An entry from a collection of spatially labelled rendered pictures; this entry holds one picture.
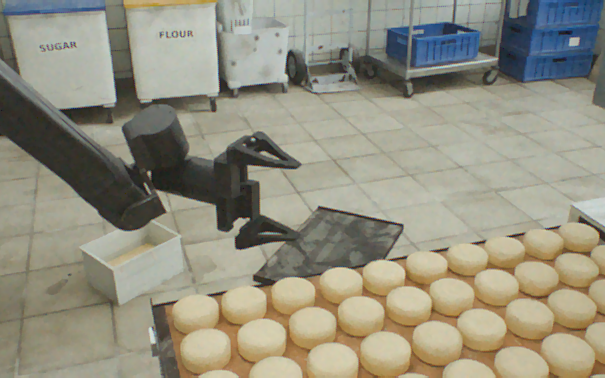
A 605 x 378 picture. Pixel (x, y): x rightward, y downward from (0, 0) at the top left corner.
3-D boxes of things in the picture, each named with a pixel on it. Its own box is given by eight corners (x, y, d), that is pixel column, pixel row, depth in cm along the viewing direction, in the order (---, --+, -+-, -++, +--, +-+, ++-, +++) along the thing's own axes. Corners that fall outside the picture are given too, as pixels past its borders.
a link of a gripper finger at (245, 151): (310, 192, 78) (246, 177, 81) (311, 139, 75) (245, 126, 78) (285, 215, 72) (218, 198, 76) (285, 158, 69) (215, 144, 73)
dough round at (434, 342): (406, 358, 63) (407, 343, 62) (419, 329, 67) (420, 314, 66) (454, 373, 61) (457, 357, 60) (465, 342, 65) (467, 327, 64)
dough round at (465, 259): (493, 265, 78) (496, 252, 77) (473, 282, 74) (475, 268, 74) (459, 251, 81) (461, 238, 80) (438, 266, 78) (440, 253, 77)
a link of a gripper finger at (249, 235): (309, 240, 81) (248, 223, 84) (310, 191, 78) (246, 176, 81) (285, 265, 75) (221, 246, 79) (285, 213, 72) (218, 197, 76)
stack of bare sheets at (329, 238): (353, 308, 215) (353, 302, 214) (253, 280, 230) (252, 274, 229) (403, 230, 264) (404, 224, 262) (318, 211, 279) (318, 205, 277)
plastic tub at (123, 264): (151, 251, 249) (146, 216, 241) (185, 271, 236) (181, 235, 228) (85, 283, 229) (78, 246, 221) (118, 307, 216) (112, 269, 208)
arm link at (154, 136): (110, 192, 84) (128, 233, 79) (73, 130, 76) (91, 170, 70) (188, 154, 87) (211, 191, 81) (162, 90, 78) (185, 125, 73)
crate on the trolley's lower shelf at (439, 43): (445, 47, 476) (447, 21, 467) (478, 58, 446) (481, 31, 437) (384, 55, 454) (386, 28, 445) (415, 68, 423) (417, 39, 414)
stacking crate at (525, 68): (556, 63, 504) (561, 39, 495) (589, 77, 470) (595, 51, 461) (493, 69, 489) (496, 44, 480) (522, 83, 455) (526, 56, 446)
